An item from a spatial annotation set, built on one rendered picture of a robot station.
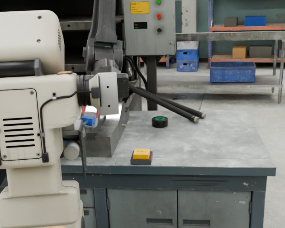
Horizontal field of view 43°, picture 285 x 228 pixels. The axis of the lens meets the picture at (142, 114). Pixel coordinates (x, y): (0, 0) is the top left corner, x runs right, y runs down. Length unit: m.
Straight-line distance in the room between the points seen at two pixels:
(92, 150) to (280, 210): 1.60
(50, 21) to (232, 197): 0.98
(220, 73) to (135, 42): 2.99
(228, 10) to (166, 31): 5.79
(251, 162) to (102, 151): 0.58
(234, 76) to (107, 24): 4.10
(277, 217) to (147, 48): 1.39
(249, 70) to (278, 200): 2.62
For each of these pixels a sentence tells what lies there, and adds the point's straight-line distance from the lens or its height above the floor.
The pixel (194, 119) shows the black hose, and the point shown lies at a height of 0.82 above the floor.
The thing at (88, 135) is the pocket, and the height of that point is 0.88.
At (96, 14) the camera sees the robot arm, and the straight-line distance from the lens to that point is 1.33.
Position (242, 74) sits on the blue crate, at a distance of 5.12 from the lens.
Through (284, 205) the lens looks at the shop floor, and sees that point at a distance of 2.78.
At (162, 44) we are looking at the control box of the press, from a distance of 2.21.
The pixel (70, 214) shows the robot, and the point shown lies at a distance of 1.07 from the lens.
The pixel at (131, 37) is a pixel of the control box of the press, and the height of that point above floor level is 1.18.
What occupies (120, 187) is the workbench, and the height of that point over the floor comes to 0.67.
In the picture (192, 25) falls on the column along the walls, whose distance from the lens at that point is 7.72.
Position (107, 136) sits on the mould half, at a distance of 1.45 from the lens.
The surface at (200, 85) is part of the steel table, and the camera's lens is 4.98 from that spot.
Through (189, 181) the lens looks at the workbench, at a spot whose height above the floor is 0.71.
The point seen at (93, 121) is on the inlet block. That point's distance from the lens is 1.43.
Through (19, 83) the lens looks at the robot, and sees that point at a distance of 0.91.
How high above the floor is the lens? 1.41
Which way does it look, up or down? 18 degrees down
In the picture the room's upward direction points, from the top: 2 degrees counter-clockwise
